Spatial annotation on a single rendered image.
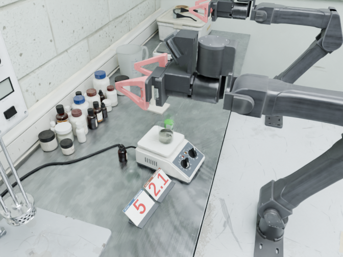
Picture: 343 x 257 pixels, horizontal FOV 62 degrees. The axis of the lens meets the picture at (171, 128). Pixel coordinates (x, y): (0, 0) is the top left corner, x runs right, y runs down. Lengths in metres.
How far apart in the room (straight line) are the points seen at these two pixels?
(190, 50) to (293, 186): 0.38
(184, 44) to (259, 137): 0.69
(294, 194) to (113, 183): 0.53
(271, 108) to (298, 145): 0.62
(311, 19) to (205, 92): 0.65
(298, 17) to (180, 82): 0.66
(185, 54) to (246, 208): 0.52
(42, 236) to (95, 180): 0.23
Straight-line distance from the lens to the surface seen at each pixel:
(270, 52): 2.26
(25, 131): 1.08
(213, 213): 0.86
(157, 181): 0.89
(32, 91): 1.14
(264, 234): 0.83
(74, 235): 0.83
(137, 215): 0.83
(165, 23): 1.92
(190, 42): 0.54
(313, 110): 0.58
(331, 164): 0.66
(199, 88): 0.56
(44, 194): 0.96
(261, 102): 0.55
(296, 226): 0.91
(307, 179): 0.69
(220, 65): 0.54
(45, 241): 0.85
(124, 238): 0.82
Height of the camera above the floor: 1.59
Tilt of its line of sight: 37 degrees down
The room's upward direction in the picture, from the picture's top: 2 degrees clockwise
